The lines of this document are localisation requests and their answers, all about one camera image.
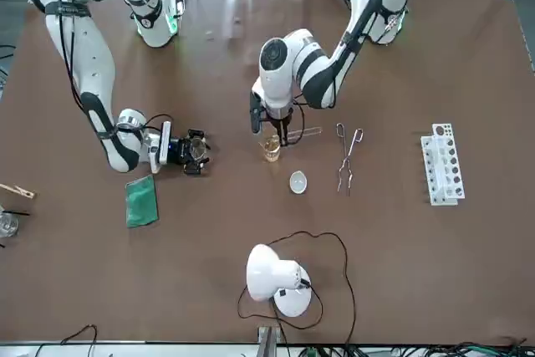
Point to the small glass beaker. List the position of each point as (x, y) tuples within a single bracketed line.
[(199, 148)]

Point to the metal crucible tongs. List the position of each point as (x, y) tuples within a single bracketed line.
[(346, 160)]

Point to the black tripod stand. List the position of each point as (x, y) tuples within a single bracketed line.
[(21, 212)]

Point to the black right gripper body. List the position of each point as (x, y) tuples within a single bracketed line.
[(179, 150)]

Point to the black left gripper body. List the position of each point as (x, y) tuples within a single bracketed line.
[(280, 116)]

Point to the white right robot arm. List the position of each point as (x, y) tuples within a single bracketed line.
[(83, 47)]

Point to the glass beaker yellow liquid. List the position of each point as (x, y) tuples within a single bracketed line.
[(271, 150)]

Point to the aluminium frame post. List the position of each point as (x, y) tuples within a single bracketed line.
[(267, 342)]

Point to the white desk lamp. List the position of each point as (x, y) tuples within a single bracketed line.
[(267, 273)]

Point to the small white ceramic dish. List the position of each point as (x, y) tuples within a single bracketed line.
[(299, 182)]

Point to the clear glass test tube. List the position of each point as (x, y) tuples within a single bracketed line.
[(309, 131)]

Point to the green folded cloth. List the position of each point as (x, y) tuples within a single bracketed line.
[(142, 202)]

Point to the wooden test tube clamp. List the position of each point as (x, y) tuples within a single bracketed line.
[(18, 192)]

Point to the clear glass alcohol burner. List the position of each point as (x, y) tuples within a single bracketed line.
[(8, 224)]

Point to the white test tube rack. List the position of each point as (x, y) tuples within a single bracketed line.
[(443, 164)]

